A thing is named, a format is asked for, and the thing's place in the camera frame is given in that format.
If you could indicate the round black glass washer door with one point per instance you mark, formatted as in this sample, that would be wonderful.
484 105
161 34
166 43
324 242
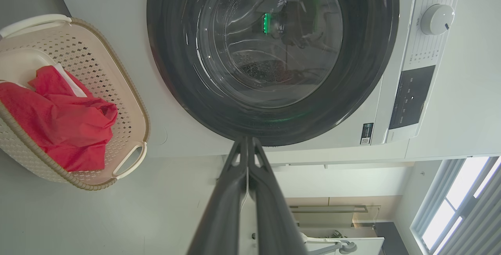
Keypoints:
176 71

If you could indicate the small text sticker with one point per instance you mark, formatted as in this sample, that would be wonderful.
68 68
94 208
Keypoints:
366 133

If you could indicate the red garment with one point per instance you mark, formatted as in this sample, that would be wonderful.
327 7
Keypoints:
62 125

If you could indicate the cream basket with brown rim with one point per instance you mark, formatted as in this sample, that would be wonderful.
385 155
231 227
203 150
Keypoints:
101 63

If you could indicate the window with grey blinds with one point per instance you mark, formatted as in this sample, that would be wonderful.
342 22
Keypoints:
450 216

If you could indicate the white control dial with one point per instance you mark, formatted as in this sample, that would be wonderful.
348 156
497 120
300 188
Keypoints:
437 19

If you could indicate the white front-load washing machine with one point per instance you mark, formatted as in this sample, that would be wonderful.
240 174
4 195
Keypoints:
117 4

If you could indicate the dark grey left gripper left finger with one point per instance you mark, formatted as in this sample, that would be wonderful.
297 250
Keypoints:
223 216

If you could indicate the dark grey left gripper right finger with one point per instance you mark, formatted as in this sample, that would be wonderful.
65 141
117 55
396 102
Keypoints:
270 216

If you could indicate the black control display panel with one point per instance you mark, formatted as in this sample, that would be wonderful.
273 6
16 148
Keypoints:
413 98

